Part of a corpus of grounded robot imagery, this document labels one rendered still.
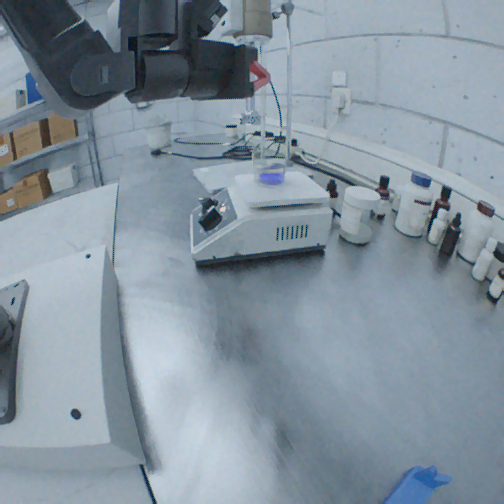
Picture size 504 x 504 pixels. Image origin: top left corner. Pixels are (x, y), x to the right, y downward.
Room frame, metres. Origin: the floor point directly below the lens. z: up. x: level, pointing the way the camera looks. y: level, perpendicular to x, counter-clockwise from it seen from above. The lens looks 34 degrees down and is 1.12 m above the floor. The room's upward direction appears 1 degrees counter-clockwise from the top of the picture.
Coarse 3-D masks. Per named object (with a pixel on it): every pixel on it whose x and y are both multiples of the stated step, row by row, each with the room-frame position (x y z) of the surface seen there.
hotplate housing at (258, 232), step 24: (240, 216) 0.31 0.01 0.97; (264, 216) 0.31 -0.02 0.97; (288, 216) 0.31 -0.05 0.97; (312, 216) 0.32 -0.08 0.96; (192, 240) 0.32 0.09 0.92; (216, 240) 0.29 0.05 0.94; (240, 240) 0.30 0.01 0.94; (264, 240) 0.31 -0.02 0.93; (288, 240) 0.31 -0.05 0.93; (312, 240) 0.32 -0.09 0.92
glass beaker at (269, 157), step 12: (252, 144) 0.38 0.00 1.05; (264, 144) 0.36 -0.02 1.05; (276, 144) 0.36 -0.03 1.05; (252, 156) 0.38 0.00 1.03; (264, 156) 0.36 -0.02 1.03; (276, 156) 0.36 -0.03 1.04; (252, 168) 0.38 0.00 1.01; (264, 168) 0.36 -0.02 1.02; (276, 168) 0.36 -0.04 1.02; (264, 180) 0.36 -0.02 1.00; (276, 180) 0.36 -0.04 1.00
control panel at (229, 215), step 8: (224, 192) 0.41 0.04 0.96; (224, 200) 0.38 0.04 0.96; (200, 208) 0.40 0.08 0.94; (216, 208) 0.37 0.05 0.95; (232, 208) 0.34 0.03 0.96; (192, 216) 0.39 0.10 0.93; (200, 216) 0.37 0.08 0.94; (224, 216) 0.33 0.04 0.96; (232, 216) 0.32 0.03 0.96; (192, 224) 0.36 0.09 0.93; (224, 224) 0.31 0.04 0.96; (192, 232) 0.34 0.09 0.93; (200, 232) 0.32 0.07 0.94; (208, 232) 0.31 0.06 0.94; (216, 232) 0.30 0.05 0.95; (200, 240) 0.30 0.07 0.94
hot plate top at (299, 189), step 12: (240, 180) 0.39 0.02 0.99; (252, 180) 0.39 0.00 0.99; (288, 180) 0.39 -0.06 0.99; (300, 180) 0.40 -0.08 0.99; (240, 192) 0.35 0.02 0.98; (252, 192) 0.34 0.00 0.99; (264, 192) 0.34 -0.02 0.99; (276, 192) 0.34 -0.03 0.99; (288, 192) 0.34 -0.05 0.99; (300, 192) 0.34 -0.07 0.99; (312, 192) 0.34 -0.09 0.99; (324, 192) 0.34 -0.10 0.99; (252, 204) 0.31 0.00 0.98; (264, 204) 0.31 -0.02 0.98; (276, 204) 0.31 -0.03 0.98; (288, 204) 0.32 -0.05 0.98
